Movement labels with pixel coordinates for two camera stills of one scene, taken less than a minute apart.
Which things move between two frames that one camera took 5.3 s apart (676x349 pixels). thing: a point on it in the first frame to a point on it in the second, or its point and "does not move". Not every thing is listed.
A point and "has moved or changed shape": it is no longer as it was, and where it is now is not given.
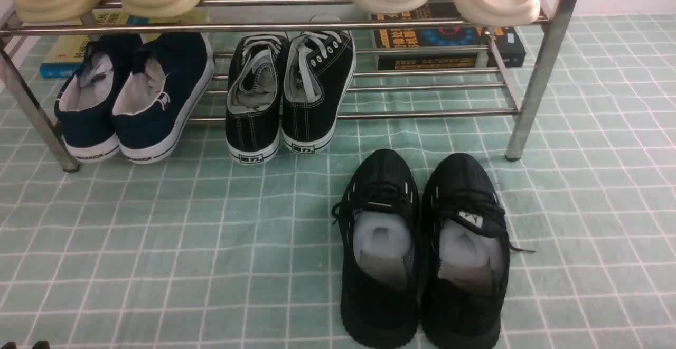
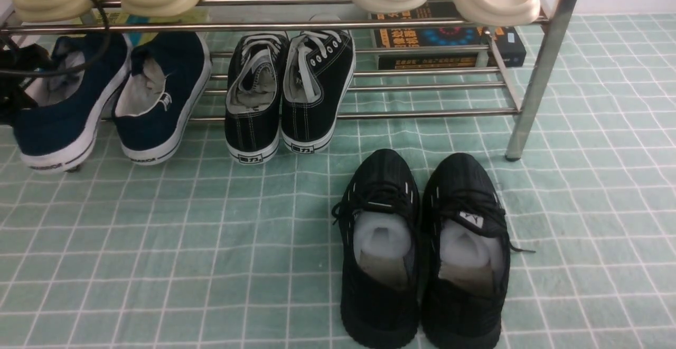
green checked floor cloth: [205, 252] does not move
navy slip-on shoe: [83, 106] has moved or changed shape
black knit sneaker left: [379, 209] does not move
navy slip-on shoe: [170, 75] does not move
